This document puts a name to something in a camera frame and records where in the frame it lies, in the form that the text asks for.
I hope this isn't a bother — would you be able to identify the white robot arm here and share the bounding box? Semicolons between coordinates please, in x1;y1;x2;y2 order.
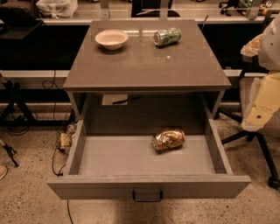
241;15;280;131

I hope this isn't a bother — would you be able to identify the grey cabinet with glossy top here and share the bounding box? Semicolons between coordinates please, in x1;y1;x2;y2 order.
64;20;231;112

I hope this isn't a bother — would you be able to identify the green soda can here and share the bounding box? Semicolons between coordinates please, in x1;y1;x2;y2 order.
154;27;181;47

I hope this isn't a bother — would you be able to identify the grey open top drawer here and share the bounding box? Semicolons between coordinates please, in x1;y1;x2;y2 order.
46;94;252;200

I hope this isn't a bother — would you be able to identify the white label with black pen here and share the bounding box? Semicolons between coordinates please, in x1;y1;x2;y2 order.
101;94;141;106

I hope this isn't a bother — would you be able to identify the white ceramic bowl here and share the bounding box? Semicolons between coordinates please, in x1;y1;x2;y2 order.
94;30;129;50

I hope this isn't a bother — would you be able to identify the power strip with plugs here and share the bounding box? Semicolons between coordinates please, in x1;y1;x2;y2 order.
59;124;76;154

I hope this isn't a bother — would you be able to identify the white plastic bag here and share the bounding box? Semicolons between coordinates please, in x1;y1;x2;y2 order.
36;0;78;18

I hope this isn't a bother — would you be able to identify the black tripod stand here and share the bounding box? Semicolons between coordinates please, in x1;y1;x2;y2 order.
0;75;74;127

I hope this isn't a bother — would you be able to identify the dark chair at left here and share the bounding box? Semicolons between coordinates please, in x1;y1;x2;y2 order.
0;0;44;41

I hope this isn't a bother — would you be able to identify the black drawer handle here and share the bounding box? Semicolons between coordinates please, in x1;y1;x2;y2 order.
132;191;164;203

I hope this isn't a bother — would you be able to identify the black floor cable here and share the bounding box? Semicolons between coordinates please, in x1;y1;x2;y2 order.
42;69;74;224

